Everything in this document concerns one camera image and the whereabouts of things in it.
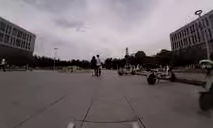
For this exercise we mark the person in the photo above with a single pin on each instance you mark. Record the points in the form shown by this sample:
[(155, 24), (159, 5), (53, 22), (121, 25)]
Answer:
[(93, 64), (99, 62), (2, 63)]

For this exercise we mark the thin dark tower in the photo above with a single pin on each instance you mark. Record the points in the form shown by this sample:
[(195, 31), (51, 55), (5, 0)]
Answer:
[(126, 56)]

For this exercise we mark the row of dark trees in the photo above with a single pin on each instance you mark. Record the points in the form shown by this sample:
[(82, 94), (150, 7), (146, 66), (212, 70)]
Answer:
[(74, 62)]

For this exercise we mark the robot's own part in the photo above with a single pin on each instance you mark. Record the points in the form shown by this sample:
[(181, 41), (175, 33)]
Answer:
[(135, 125), (71, 125)]

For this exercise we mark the pale building with window grid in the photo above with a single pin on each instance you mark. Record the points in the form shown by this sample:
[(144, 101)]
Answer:
[(194, 35)]

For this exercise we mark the grey building with window rows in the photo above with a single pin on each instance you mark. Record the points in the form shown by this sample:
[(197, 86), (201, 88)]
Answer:
[(10, 38)]

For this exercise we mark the pale green scooter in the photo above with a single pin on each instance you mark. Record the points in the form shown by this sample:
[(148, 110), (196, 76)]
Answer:
[(207, 96)]

